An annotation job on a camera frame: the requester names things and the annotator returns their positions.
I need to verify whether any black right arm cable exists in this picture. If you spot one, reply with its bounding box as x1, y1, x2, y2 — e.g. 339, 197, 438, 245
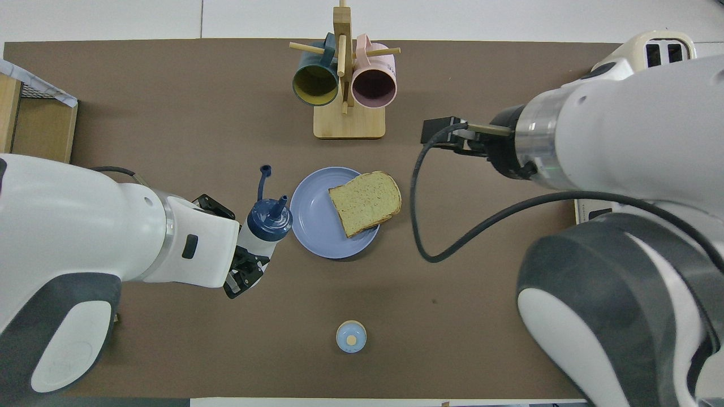
410, 122, 724, 263

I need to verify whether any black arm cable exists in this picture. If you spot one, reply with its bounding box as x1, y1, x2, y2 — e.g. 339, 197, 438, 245
410, 122, 724, 263
90, 166, 150, 187

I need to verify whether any cream two-slot toaster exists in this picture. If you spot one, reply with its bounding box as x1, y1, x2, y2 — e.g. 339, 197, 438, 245
605, 29, 697, 71

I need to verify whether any white toaster oven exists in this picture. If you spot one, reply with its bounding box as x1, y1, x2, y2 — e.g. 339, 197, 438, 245
574, 198, 617, 226

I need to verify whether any white checkered cloth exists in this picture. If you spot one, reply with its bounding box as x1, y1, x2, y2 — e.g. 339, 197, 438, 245
0, 58, 78, 108

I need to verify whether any pink mug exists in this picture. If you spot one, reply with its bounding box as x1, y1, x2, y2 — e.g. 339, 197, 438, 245
351, 34, 398, 110

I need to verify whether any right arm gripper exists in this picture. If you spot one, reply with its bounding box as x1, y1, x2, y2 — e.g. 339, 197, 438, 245
420, 106, 535, 180

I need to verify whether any brown table mat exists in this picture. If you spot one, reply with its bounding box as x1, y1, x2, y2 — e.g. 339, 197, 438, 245
0, 38, 640, 399

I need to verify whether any wooden mug tree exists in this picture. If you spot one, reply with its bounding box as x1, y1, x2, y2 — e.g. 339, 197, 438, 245
289, 0, 401, 140

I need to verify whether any blue shaker with wooden knob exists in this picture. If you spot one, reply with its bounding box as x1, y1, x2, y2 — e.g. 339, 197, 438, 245
336, 320, 367, 354

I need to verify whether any dark teal mug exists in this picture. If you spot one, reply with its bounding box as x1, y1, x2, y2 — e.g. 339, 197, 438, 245
292, 32, 340, 107

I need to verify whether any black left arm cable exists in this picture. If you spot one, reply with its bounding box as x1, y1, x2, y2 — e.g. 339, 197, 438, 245
90, 166, 150, 187

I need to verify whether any blue round plate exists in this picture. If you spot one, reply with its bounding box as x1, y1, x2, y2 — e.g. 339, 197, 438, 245
289, 166, 382, 260

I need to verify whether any wooden two-level shelf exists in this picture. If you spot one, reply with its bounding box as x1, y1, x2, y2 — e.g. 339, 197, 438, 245
0, 73, 79, 164

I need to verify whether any slice of bread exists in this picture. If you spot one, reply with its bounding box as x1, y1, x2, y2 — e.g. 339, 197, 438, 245
328, 171, 403, 239

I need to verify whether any black wire basket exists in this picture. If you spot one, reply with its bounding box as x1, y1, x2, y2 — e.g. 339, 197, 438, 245
20, 79, 57, 100

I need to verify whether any squeeze bottle with navy cap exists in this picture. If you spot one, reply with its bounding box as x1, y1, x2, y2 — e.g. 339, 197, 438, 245
235, 164, 294, 283

